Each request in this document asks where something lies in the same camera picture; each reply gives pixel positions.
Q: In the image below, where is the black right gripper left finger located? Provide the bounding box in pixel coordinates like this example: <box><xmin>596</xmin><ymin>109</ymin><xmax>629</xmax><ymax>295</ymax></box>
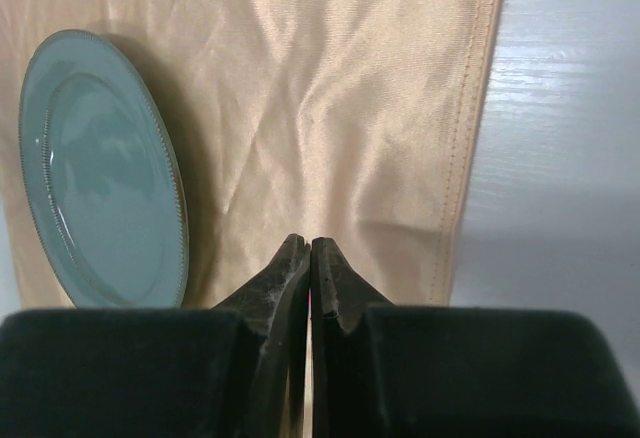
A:
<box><xmin>1</xmin><ymin>234</ymin><xmax>310</xmax><ymax>437</ymax></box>

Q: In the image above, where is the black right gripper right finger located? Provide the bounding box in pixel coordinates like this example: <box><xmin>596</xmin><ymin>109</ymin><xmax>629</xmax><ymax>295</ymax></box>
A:
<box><xmin>310</xmin><ymin>238</ymin><xmax>639</xmax><ymax>437</ymax></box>

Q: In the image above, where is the teal round plate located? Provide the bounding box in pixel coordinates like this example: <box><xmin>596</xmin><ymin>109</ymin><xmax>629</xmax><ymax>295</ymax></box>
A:
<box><xmin>19</xmin><ymin>29</ymin><xmax>189</xmax><ymax>308</ymax></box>

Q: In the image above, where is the peach satin cloth napkin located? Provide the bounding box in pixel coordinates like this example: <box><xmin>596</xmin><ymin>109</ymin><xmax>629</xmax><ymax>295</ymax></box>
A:
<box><xmin>1</xmin><ymin>0</ymin><xmax>500</xmax><ymax>312</ymax></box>

